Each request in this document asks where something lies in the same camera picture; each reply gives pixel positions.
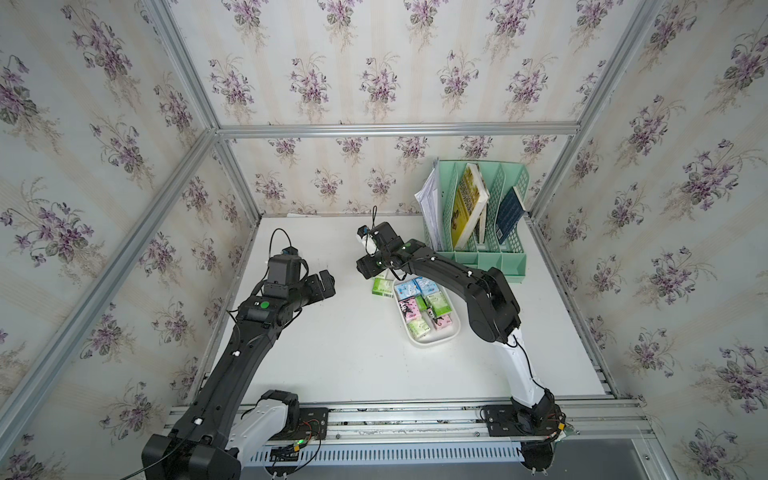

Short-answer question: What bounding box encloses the light blue tissue pack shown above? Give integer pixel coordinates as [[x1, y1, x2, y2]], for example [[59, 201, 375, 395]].
[[414, 277, 441, 296], [393, 280, 420, 300]]

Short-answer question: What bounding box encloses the white plastic storage box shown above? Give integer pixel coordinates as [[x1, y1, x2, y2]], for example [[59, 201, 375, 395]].
[[394, 277, 461, 347]]

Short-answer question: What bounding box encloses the pink tissue pack top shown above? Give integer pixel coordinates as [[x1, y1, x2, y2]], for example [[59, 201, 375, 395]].
[[398, 298, 421, 323]]

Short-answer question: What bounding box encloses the pink tissue pack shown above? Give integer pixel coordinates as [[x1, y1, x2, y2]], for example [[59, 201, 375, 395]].
[[398, 298, 421, 323], [432, 314, 453, 331]]

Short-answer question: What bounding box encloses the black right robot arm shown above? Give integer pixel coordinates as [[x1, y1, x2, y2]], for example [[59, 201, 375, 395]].
[[356, 222, 566, 432]]

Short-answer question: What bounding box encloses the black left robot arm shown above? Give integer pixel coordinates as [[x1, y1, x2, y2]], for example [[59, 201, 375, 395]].
[[141, 247, 335, 479]]

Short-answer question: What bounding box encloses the white paper stack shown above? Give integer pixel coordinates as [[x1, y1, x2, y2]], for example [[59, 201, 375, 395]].
[[414, 160, 443, 251]]

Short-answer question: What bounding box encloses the yellow book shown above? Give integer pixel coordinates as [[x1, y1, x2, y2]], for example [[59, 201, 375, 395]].
[[450, 162, 490, 250]]

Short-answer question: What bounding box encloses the mint green desk organizer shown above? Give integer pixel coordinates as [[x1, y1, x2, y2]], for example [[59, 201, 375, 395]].
[[427, 160, 530, 283]]

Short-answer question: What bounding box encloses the dark blue notebook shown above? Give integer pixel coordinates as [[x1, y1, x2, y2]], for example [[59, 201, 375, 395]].
[[495, 187, 526, 244]]

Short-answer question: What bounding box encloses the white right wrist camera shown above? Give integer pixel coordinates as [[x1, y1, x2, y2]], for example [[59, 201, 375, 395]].
[[357, 225, 378, 256]]

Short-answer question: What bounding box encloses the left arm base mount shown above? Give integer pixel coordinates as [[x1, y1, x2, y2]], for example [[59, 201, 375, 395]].
[[269, 407, 330, 442]]

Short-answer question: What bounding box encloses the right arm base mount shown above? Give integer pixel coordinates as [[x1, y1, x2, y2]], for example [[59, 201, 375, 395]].
[[480, 404, 567, 439]]

